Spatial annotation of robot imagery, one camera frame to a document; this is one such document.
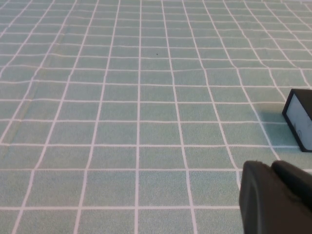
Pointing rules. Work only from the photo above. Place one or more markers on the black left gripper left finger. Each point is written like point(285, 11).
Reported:
point(263, 200)

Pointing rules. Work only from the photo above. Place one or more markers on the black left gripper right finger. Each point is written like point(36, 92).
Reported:
point(295, 182)

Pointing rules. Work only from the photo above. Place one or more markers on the black glasses case blue print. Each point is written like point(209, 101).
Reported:
point(299, 114)

